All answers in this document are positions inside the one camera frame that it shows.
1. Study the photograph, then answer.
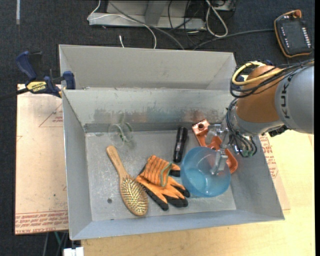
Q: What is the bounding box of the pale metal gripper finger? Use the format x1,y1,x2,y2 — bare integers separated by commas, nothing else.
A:
210,149,223,176
219,154,229,174

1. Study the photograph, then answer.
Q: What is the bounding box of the blue plastic bowl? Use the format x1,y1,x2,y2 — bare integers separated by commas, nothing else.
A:
180,146,232,198

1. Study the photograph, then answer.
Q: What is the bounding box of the orange flat plastic piece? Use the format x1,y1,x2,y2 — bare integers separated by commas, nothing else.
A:
191,119,239,175

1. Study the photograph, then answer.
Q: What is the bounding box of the orange and black work glove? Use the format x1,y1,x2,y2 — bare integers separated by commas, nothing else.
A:
135,172,191,212
139,154,181,188

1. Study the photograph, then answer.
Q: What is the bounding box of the grey metal bin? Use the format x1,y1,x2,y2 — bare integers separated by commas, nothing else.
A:
58,44,286,241

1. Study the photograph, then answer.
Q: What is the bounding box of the wooden hairbrush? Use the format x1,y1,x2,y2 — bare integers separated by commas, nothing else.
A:
105,145,150,217

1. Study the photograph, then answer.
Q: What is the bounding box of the clear glass cup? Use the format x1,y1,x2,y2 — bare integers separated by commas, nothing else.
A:
107,116,134,149

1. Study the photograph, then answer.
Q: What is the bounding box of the brown cardboard board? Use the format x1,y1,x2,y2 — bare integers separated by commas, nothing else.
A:
14,83,292,236

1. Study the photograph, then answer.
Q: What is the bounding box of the black cylinder on white bracket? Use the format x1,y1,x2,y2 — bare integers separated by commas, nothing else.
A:
268,124,289,138

